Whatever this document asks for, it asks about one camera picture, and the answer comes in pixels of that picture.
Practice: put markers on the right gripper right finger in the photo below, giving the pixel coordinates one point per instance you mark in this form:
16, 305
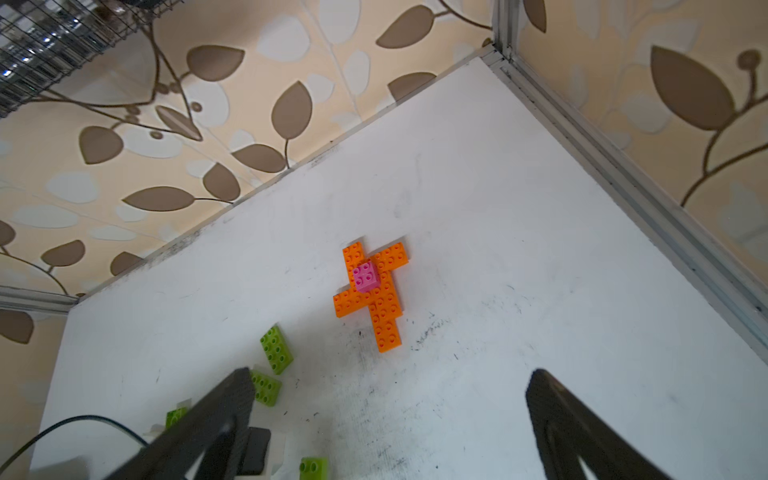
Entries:
570, 437

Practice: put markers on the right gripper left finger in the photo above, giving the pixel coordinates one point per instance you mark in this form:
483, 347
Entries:
213, 438

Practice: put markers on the orange brick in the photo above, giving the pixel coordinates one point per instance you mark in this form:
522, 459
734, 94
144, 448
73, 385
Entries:
354, 255
384, 308
391, 258
350, 301

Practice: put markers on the pink small square brick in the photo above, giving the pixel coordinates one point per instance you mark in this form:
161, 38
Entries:
365, 277

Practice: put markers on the small green square brick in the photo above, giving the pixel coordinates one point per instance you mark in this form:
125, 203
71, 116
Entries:
174, 416

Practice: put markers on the green brick upside down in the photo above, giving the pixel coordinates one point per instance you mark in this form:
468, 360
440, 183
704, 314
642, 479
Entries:
314, 468

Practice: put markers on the back wire basket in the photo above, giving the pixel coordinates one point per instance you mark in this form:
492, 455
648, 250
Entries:
42, 42

